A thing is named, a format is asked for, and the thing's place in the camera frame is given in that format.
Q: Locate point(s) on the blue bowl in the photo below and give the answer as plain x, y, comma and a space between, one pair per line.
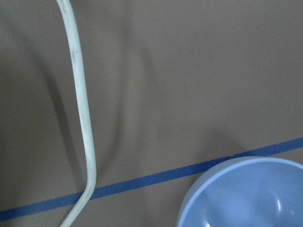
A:
246, 192

